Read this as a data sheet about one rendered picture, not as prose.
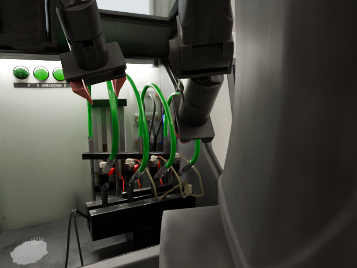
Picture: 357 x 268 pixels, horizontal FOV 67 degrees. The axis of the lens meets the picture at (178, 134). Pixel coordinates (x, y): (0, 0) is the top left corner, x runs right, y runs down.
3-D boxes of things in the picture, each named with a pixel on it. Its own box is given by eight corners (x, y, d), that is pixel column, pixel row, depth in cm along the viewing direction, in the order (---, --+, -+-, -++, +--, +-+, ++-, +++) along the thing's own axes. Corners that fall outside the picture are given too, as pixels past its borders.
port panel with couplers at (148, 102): (134, 157, 111) (132, 80, 105) (132, 155, 113) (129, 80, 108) (163, 153, 116) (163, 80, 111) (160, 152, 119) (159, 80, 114)
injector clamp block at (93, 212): (93, 264, 78) (91, 215, 76) (88, 245, 87) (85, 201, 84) (195, 235, 93) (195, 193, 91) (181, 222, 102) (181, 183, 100)
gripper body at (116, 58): (62, 62, 48) (46, 24, 42) (118, 49, 50) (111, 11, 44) (68, 87, 44) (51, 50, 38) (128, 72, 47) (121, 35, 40)
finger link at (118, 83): (88, 90, 55) (75, 52, 47) (122, 81, 57) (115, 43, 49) (95, 114, 51) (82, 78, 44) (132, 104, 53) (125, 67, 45)
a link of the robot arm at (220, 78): (192, 82, 39) (229, 84, 40) (187, 50, 43) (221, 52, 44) (183, 111, 45) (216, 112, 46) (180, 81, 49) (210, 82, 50)
